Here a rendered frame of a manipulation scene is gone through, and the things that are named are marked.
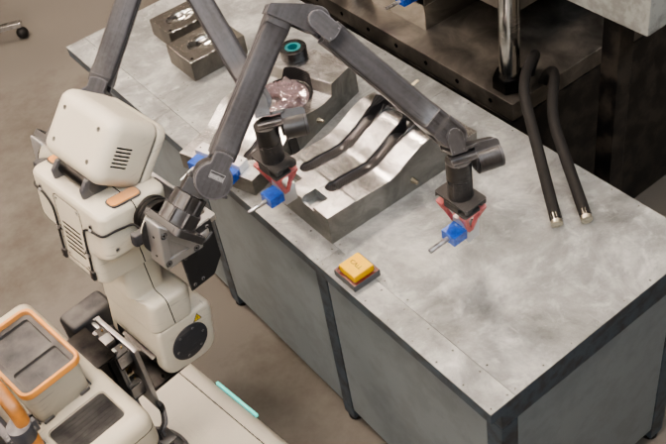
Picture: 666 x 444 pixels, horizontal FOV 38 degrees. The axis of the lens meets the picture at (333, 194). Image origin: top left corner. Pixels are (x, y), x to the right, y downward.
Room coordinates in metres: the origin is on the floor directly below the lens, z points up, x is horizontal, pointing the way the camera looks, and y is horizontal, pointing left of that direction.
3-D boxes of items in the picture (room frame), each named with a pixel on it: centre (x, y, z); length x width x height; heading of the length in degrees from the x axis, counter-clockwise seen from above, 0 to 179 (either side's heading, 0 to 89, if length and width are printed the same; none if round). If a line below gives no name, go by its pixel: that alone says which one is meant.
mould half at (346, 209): (1.96, -0.12, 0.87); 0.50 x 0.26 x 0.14; 121
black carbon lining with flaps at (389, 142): (1.96, -0.10, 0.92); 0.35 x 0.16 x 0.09; 121
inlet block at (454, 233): (1.55, -0.25, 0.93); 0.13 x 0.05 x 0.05; 122
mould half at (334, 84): (2.23, 0.13, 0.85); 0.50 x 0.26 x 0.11; 138
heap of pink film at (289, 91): (2.22, 0.13, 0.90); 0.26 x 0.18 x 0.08; 138
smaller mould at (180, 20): (2.83, 0.39, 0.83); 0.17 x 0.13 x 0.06; 121
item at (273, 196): (1.79, 0.16, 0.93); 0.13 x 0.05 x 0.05; 123
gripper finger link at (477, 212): (1.56, -0.29, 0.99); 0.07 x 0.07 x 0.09; 32
